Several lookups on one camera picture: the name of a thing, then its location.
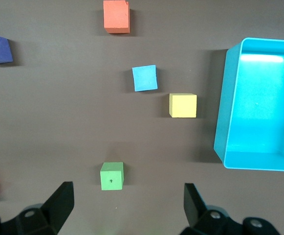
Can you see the yellow foam block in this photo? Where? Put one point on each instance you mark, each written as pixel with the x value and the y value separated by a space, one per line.
pixel 183 105

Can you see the teal plastic bin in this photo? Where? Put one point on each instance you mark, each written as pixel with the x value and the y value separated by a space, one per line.
pixel 254 110

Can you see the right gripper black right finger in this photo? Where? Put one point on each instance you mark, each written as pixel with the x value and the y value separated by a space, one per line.
pixel 200 220

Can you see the green foam block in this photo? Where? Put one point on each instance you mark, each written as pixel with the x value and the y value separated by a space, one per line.
pixel 116 176

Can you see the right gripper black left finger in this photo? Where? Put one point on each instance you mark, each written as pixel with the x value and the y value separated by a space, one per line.
pixel 53 215

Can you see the light blue foam block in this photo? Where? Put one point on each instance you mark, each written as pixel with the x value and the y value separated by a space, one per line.
pixel 144 78

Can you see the brown table cover sheet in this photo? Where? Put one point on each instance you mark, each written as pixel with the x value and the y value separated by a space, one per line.
pixel 58 122

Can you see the orange foam block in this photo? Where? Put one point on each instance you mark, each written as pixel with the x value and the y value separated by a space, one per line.
pixel 116 14

